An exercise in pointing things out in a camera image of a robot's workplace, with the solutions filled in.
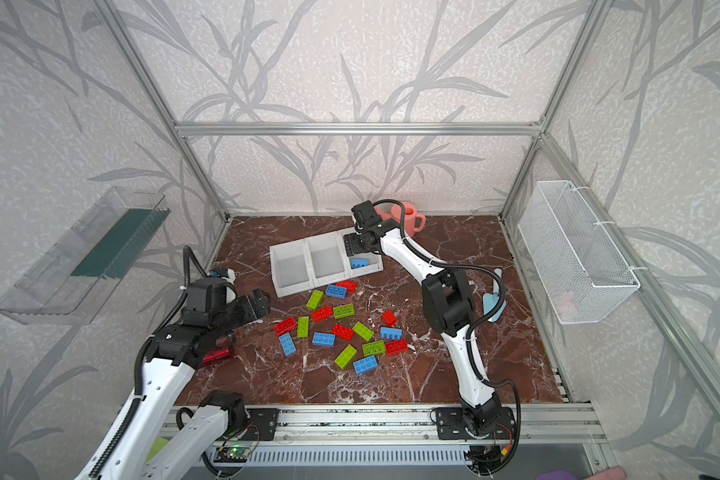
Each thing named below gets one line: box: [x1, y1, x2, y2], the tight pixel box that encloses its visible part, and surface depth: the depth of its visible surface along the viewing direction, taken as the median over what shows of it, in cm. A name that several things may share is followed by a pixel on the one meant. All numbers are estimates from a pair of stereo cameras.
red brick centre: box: [332, 324, 354, 341], surface depth 90 cm
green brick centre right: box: [353, 321, 375, 341], surface depth 91 cm
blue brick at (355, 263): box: [350, 259, 369, 269], surface depth 104 cm
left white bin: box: [269, 238, 314, 298], surface depth 104 cm
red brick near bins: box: [336, 280, 357, 293], surface depth 101 cm
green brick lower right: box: [362, 340, 386, 357], surface depth 86 cm
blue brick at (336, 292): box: [326, 285, 348, 300], surface depth 98 cm
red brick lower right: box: [386, 339, 408, 356], surface depth 87 cm
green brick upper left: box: [306, 289, 325, 311], surface depth 97 cm
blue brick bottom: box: [353, 355, 378, 375], surface depth 84 cm
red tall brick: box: [382, 309, 397, 328], surface depth 92 cm
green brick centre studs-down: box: [333, 304, 355, 319], surface depth 95 cm
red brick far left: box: [274, 317, 296, 337], surface depth 91 cm
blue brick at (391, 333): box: [380, 327, 403, 341], surface depth 88 cm
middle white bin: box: [304, 231, 350, 288], surface depth 106 cm
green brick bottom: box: [334, 344, 357, 369], surface depth 86 cm
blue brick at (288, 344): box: [278, 332, 297, 357], surface depth 88 cm
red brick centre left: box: [311, 305, 333, 323], surface depth 93 cm
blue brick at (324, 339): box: [312, 332, 336, 347], surface depth 88 cm
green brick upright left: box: [297, 316, 309, 338], surface depth 93 cm
